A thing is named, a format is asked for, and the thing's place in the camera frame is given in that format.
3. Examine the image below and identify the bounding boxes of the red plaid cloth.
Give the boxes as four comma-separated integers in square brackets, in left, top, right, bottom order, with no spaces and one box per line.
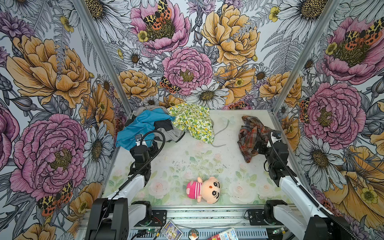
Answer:
[238,116,272,163]

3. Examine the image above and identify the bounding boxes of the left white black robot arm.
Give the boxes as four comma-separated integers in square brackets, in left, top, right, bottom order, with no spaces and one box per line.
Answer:
[85,141,161,240]

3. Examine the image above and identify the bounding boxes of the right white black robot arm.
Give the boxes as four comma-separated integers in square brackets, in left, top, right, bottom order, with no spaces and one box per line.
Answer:
[248,131,357,240]

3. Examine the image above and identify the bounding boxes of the teal blue cloth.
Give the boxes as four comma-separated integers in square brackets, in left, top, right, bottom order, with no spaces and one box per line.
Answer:
[116,109,175,151]

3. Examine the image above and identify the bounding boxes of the grey cloth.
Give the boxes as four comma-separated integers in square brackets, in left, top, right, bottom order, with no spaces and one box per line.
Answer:
[132,106,185,143]

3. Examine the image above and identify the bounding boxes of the green lemon print cloth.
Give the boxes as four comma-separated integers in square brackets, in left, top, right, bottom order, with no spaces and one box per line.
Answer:
[168,103,214,144]

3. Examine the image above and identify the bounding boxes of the pink shirt plush doll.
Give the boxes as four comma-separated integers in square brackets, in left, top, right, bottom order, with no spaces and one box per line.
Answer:
[186,177,221,204]

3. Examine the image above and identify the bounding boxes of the colourful card booklet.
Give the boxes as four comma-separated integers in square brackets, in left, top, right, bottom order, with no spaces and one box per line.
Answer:
[161,221,183,240]

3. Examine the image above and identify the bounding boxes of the red white snack packet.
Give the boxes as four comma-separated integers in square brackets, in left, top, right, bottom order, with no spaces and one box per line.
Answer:
[207,228,239,240]

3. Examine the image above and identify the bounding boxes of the small round badge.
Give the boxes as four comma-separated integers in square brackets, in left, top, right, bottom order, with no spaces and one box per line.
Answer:
[188,229,200,240]

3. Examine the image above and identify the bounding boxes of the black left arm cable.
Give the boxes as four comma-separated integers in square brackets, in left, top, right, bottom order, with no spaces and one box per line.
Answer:
[92,129,166,240]

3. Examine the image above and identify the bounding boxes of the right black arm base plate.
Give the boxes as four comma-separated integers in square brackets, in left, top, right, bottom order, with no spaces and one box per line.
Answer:
[247,209,269,226]

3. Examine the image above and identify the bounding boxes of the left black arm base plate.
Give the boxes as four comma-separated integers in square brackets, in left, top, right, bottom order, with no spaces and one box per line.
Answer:
[135,210,168,227]

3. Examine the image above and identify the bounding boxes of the aluminium front rail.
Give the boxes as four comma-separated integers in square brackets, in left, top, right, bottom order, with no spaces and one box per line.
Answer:
[128,205,296,240]

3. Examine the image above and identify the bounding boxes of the right aluminium frame post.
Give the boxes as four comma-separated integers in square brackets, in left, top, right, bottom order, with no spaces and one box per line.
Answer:
[271,0,340,114]

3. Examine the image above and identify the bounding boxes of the aluminium frame post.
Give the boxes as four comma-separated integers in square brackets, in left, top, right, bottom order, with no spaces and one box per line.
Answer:
[271,0,340,114]
[74,1,133,119]

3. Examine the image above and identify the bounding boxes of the left aluminium frame post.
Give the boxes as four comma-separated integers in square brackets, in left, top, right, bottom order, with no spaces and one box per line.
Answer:
[74,1,133,119]

